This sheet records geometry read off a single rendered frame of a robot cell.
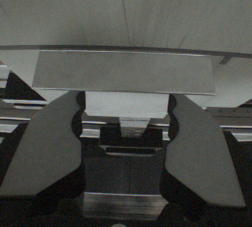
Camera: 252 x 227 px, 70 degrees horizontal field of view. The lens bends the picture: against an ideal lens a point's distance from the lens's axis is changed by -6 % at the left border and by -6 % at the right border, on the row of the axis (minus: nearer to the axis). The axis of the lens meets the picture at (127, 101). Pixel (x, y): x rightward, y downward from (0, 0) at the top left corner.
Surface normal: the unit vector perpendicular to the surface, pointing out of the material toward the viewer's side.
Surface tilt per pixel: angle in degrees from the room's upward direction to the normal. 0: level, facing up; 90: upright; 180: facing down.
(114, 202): 90
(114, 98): 0
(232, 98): 0
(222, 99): 0
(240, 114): 90
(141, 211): 90
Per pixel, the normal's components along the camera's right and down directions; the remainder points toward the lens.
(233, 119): 0.01, -0.32
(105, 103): -0.04, 0.95
